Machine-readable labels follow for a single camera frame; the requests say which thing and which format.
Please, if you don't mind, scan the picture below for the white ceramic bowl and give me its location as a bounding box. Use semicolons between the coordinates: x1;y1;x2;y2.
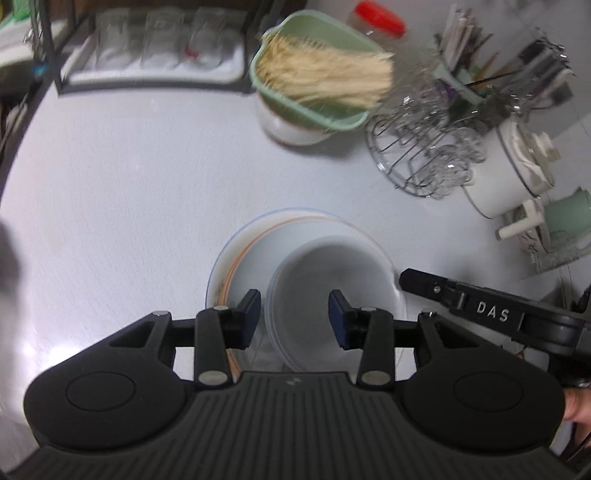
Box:
256;93;334;147

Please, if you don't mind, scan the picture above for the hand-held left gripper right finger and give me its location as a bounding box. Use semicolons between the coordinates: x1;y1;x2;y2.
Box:
328;289;486;388

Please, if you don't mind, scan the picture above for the green plastic colander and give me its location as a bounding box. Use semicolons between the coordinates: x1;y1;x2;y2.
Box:
249;11;394;133

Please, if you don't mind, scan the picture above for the white pot with handle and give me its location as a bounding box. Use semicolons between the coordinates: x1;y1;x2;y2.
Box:
463;117;562;241

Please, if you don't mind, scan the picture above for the green chopstick holder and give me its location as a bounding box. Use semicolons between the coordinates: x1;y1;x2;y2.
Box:
430;59;492;101

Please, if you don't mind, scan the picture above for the enoki mushroom bunch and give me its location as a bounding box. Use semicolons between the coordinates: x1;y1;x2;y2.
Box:
255;34;396;110

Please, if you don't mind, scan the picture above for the textured drinking glass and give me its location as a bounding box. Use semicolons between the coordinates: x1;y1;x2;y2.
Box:
416;138;485;197

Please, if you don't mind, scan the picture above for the red lid glass jar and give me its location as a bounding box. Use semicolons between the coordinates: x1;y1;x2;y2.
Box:
348;1;408;41

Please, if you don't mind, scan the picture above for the wire cup rack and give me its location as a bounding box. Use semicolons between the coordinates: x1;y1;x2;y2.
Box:
366;87;486;200

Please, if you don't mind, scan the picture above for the utensil holder with chopsticks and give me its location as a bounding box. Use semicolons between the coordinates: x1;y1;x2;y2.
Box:
433;4;511;90

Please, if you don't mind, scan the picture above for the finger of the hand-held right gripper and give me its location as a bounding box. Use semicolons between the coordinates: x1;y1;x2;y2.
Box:
399;268;468;311

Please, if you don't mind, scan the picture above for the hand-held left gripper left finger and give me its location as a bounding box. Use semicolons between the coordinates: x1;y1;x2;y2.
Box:
106;289;263;387

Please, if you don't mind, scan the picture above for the person's right hand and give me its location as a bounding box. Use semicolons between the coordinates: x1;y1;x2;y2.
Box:
562;386;591;425

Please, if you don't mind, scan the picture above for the upturned clear glass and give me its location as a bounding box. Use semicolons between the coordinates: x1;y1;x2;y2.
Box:
94;8;140;66
188;6;232;71
142;8;186;68

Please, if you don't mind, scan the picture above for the black dish rack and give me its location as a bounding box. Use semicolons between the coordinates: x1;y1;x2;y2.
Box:
27;0;288;96

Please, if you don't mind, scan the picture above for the tray of drinking glasses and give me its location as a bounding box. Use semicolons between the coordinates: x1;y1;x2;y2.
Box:
61;8;251;85

